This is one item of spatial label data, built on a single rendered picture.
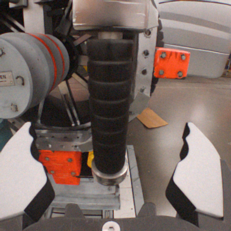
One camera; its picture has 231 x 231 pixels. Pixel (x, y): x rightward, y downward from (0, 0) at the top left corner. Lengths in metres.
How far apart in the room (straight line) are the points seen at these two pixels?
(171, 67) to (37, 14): 0.32
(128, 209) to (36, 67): 0.83
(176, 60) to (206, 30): 0.52
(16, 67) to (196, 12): 0.78
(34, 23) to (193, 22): 0.69
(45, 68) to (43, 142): 0.28
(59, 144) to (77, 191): 0.39
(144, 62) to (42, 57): 0.21
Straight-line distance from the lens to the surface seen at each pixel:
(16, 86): 0.22
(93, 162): 0.17
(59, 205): 0.88
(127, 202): 0.91
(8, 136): 0.39
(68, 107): 0.49
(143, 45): 0.32
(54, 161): 0.50
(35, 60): 0.23
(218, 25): 0.91
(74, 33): 0.82
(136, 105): 0.35
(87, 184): 0.80
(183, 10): 0.79
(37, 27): 0.36
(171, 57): 0.35
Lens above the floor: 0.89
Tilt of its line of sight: 30 degrees down
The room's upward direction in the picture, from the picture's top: 2 degrees clockwise
